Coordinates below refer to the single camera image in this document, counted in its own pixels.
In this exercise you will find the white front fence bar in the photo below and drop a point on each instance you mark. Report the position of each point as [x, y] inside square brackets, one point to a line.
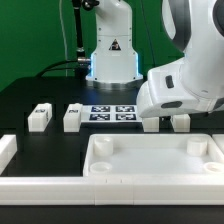
[143, 190]

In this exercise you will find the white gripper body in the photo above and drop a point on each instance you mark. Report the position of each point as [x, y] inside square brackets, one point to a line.
[166, 94]

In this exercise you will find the white left fence block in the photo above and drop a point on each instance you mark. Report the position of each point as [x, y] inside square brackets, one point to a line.
[8, 148]

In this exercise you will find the white desk top tray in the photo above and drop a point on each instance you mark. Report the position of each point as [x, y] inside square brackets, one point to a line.
[152, 154]

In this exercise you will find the fiducial marker plate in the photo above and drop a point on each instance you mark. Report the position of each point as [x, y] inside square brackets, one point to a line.
[109, 114]

